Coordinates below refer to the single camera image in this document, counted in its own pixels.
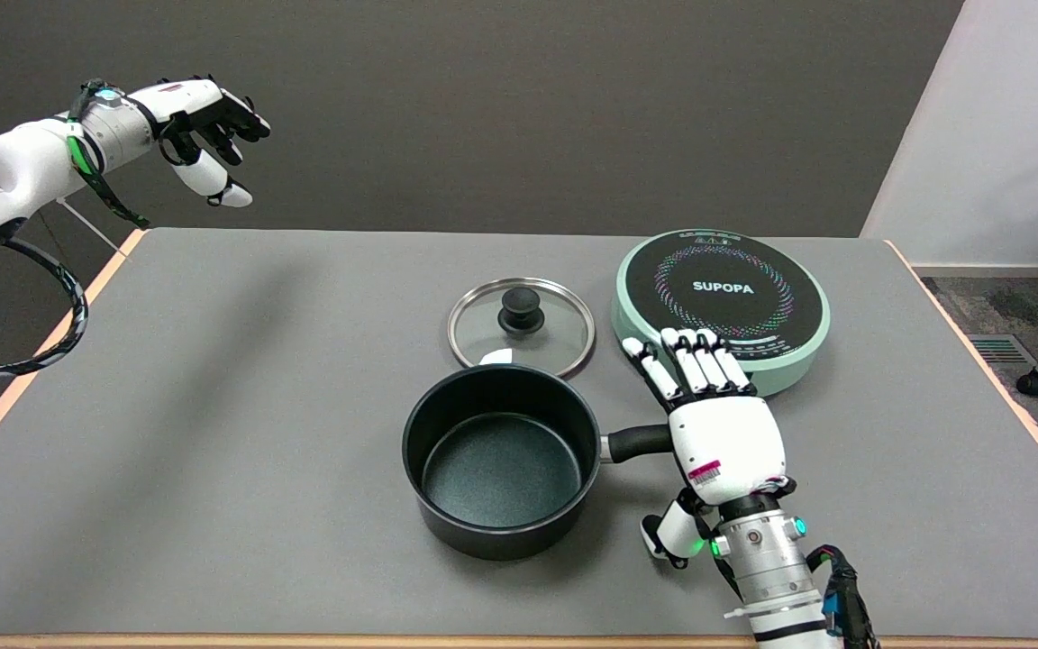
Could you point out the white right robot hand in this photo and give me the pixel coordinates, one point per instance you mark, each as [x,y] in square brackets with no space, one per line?
[726,451]

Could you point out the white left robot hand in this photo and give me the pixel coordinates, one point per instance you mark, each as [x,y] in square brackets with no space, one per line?
[199,99]

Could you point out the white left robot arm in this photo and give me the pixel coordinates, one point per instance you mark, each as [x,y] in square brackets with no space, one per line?
[23,171]

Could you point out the mint green induction cooker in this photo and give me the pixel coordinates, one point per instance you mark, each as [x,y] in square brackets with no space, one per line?
[722,279]

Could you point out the glass lid with black knob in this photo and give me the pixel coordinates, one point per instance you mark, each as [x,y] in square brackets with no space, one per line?
[521,311]

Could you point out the metal floor vent grille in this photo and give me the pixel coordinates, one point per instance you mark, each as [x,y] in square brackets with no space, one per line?
[1001,349]

